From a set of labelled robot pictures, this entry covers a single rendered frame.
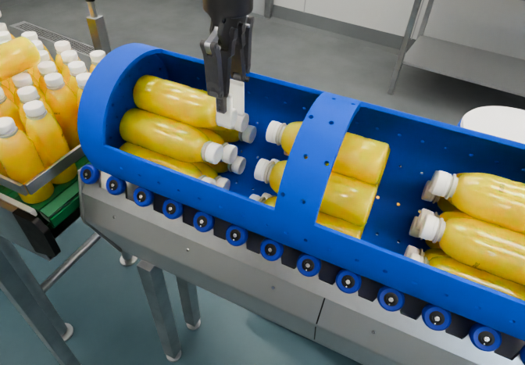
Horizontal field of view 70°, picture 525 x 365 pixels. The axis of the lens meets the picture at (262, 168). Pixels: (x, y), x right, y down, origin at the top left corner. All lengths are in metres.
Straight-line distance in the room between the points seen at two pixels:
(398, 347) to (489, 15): 3.38
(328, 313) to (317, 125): 0.37
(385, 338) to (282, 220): 0.31
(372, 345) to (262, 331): 0.96
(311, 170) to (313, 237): 0.11
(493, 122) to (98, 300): 1.63
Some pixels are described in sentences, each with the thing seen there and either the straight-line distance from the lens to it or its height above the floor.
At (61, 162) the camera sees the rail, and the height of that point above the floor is 0.97.
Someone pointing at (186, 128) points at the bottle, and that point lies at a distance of 0.71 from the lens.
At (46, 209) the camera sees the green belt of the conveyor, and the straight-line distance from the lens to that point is 0.98.
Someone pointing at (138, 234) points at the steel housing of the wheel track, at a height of 0.86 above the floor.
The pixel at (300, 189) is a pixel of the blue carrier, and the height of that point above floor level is 1.16.
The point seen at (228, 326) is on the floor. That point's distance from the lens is 1.72.
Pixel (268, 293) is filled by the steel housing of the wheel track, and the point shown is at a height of 0.86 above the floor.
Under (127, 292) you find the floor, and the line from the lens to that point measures 1.86.
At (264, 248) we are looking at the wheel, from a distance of 0.73.
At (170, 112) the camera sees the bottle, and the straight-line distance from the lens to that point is 0.73.
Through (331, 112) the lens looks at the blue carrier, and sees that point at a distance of 0.59.
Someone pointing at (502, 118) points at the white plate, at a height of 1.04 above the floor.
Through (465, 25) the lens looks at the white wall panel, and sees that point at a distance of 3.94.
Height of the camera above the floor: 1.55
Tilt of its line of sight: 42 degrees down
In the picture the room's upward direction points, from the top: 3 degrees clockwise
